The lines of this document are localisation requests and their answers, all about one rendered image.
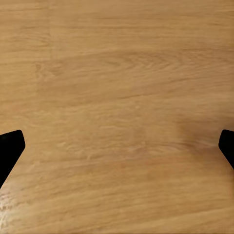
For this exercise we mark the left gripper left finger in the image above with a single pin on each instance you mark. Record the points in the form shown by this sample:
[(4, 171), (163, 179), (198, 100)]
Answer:
[(12, 145)]

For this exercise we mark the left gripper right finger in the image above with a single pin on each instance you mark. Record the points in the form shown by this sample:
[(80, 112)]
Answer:
[(226, 145)]

